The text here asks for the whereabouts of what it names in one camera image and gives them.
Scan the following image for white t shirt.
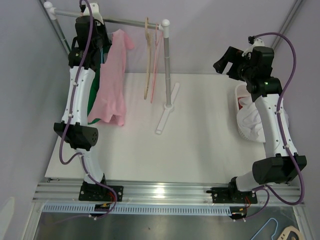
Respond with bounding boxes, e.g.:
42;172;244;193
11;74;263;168
236;95;291;144

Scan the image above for aluminium rail frame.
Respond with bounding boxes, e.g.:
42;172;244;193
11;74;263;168
32;177;305;207

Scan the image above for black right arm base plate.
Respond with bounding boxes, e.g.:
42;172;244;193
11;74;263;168
206;187;258;204

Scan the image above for blue hanger on floor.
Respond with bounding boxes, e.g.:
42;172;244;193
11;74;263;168
250;217;279;240

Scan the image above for wooden hanger on floor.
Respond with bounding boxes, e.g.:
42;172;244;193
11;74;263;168
277;226;305;240

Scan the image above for white perforated plastic basket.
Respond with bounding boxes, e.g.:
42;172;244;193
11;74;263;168
233;83;268;143

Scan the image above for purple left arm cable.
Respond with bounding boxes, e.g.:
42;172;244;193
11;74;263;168
59;0;119;221

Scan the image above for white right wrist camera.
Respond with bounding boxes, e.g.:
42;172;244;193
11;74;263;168
242;36;265;57

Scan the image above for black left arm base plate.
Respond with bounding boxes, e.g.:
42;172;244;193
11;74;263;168
78;185;124;202

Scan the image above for white slotted cable duct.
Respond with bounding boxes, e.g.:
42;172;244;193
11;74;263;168
42;203;245;217

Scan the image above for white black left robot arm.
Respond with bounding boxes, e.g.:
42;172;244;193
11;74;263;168
53;15;111;201

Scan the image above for pink t shirt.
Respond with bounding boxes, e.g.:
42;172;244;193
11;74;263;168
87;29;135;127

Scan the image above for beige wooden hanger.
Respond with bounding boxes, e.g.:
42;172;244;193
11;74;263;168
143;17;153;100

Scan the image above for silver white clothes rack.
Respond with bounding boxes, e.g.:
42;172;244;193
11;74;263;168
41;0;180;135

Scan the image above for coral red t shirt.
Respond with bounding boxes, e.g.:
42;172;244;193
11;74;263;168
237;96;248;110

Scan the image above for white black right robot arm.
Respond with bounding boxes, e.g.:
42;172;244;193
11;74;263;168
213;46;307;206

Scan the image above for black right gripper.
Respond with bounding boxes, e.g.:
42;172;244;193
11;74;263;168
213;47;255;83

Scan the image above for green t shirt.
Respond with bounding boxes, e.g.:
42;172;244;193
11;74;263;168
87;49;105;115

